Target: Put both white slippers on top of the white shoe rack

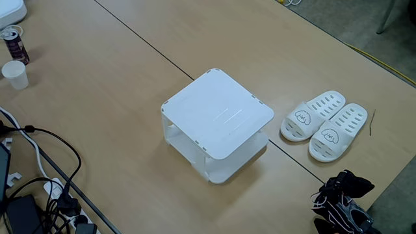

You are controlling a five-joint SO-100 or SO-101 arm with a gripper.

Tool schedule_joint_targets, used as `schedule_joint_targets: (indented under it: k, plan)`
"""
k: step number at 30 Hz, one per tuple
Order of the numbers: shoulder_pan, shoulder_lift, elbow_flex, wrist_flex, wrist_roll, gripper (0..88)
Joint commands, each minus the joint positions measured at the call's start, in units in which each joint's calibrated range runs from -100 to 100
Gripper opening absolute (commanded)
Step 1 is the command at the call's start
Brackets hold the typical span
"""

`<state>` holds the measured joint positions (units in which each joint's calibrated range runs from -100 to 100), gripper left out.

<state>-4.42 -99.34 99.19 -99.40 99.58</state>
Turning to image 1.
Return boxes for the white dog-print slipper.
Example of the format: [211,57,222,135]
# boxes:
[308,103,369,163]
[280,90,346,142]

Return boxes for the white two-tier shoe rack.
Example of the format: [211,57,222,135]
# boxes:
[161,68,275,185]

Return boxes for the thin brown twig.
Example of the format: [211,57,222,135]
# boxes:
[369,109,377,137]

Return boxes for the grey chair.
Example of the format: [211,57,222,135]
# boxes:
[376,0,398,35]

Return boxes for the black plug-in adapter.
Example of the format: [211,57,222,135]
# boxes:
[74,222,98,234]

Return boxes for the black power plug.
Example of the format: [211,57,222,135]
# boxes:
[57,191,82,217]

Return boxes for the white power strip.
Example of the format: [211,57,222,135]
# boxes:
[43,177,102,234]

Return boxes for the black power adapter brick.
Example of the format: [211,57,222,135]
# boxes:
[5,194,44,234]

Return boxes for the dark laptop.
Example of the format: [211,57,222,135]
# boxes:
[0,142,11,204]

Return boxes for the white paper cup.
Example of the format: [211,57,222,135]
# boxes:
[1,60,29,91]

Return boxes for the dark purple drink can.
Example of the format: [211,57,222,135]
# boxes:
[3,29,31,66]

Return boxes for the white flat device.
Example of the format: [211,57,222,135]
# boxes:
[0,0,28,30]

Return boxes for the yellow floor cable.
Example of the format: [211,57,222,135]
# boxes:
[344,42,416,87]

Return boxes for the thin black cable bundle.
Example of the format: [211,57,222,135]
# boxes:
[6,177,71,234]

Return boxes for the long white cable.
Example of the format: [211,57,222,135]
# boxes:
[0,106,49,181]

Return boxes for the black cable with ferrite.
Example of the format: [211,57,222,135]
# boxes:
[0,120,82,199]

